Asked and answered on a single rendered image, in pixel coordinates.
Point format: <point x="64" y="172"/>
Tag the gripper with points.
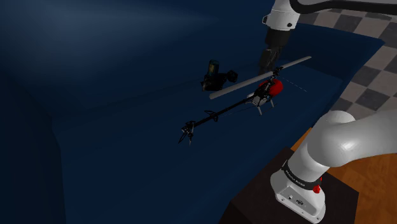
<point x="277" y="38"/>

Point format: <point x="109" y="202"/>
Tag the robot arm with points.
<point x="338" y="139"/>

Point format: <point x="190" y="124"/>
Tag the red toy helicopter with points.
<point x="269" y="87"/>

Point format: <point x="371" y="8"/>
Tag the black toy robot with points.
<point x="216" y="78"/>

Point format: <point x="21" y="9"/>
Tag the dark robot stand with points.
<point x="257" y="198"/>

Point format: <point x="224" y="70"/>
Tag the dark blue sofa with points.
<point x="124" y="93"/>

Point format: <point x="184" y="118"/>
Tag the orange wooden floor mat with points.
<point x="377" y="173"/>

